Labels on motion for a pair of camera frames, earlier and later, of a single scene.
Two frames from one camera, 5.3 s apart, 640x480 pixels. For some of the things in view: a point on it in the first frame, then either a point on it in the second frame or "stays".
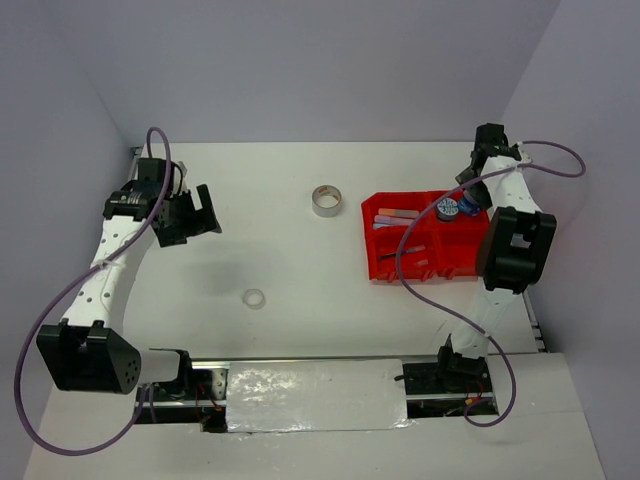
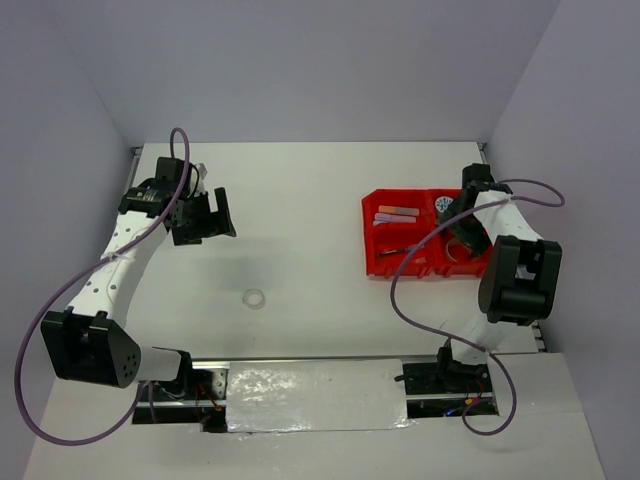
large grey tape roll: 326,201 -> 447,250
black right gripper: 481,195 -> 476,241
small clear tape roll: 254,298 stays
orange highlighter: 399,213 stays
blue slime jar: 447,209 stays
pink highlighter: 393,219 stays
